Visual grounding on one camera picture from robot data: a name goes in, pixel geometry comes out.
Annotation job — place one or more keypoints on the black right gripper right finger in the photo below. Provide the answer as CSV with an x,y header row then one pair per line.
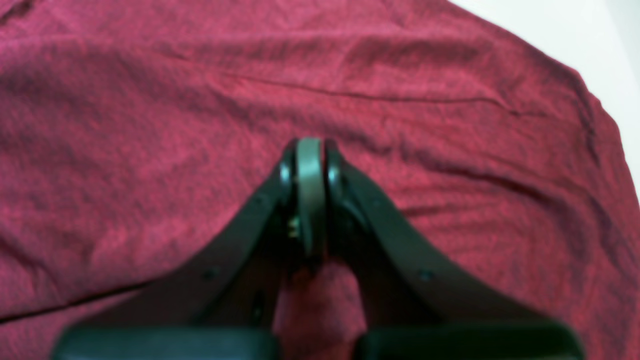
x,y
418,304

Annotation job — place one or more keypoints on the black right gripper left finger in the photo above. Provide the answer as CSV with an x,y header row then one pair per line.
x,y
220,304

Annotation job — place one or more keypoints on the dark red long-sleeve t-shirt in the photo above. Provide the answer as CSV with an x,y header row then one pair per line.
x,y
131,131

